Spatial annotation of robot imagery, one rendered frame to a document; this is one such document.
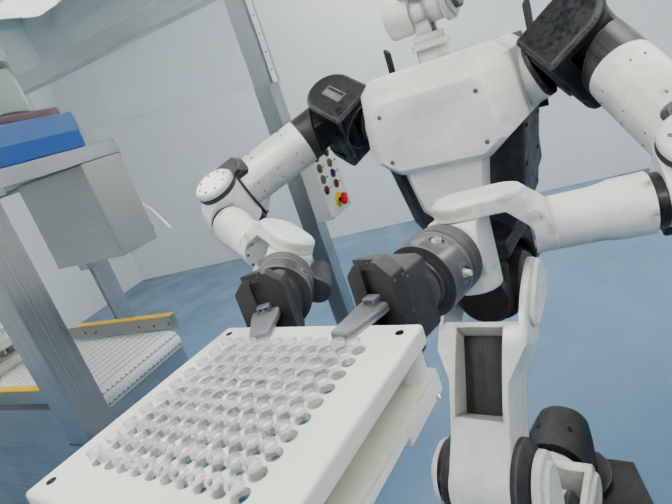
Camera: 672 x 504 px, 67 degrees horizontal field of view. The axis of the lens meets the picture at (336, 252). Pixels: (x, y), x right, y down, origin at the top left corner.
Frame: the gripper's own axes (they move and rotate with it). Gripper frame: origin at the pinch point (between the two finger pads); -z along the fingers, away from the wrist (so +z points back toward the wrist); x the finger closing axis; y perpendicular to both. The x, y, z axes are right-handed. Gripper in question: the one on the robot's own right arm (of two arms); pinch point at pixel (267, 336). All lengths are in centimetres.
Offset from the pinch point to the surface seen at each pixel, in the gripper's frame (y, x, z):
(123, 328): 51, 14, 64
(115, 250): 38, -6, 51
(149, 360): 40, 18, 48
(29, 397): 60, 15, 38
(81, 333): 66, 15, 70
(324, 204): -2, 8, 110
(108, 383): 45, 17, 39
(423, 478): -7, 104, 91
